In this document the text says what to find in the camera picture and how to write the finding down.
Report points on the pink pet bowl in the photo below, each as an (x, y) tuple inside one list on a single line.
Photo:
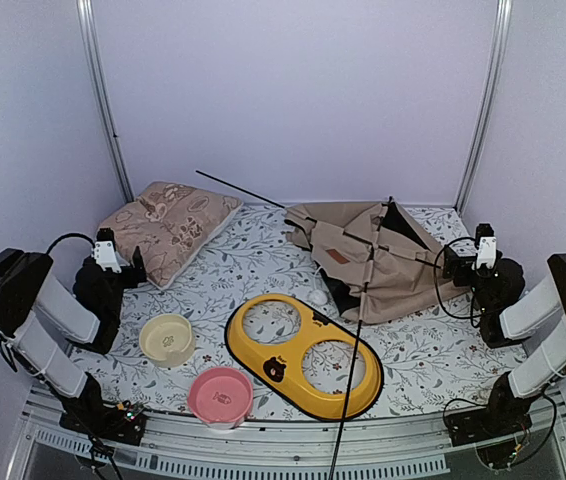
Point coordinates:
[(221, 398)]

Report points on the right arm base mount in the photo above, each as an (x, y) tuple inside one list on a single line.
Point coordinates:
[(470, 423)]

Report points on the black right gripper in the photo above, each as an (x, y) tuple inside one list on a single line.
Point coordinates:
[(453, 260)]

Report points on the left metal frame post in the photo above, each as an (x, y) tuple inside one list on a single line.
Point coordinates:
[(87, 26)]

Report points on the beige fabric pet tent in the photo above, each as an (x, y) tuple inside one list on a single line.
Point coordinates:
[(378, 263)]

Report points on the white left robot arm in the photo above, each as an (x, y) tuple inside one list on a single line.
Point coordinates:
[(33, 300)]

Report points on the metal frame post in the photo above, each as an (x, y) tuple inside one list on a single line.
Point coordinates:
[(87, 26), (496, 58)]

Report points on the white pompom toy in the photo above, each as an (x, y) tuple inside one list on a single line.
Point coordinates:
[(318, 297)]

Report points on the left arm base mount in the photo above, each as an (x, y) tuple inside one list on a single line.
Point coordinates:
[(124, 423)]

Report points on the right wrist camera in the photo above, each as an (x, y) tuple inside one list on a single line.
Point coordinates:
[(486, 247)]

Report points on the cream pet bowl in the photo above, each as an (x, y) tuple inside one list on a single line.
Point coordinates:
[(167, 340)]

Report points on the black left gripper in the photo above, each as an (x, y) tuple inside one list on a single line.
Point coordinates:
[(140, 275)]

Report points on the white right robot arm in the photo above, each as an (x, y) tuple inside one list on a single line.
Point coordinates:
[(510, 315)]

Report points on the brown patterned pillow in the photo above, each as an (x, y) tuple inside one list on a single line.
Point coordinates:
[(169, 223)]

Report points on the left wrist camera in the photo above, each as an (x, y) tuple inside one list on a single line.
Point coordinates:
[(104, 251)]

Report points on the yellow double bowl holder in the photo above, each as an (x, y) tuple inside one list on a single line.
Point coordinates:
[(280, 366)]

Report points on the right metal frame post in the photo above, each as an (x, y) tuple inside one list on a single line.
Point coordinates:
[(496, 58)]

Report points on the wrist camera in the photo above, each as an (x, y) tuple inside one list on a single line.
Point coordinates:
[(104, 251), (486, 247)]

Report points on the front aluminium rail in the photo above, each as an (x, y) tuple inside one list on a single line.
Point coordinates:
[(181, 447)]

